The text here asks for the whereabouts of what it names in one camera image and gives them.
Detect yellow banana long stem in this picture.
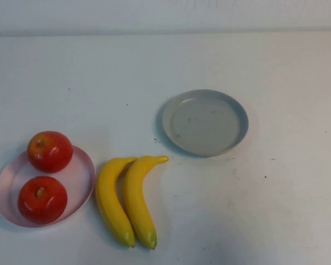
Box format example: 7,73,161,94
123,155,169,250

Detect yellow banana short stem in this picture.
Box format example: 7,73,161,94
95,156,138,248

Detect red apple with yellow patch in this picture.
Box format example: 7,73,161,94
26,130,74,174

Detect grey round plate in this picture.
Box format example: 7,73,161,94
162,89,249,157

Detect pink round plate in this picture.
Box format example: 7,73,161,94
0,145,97,229

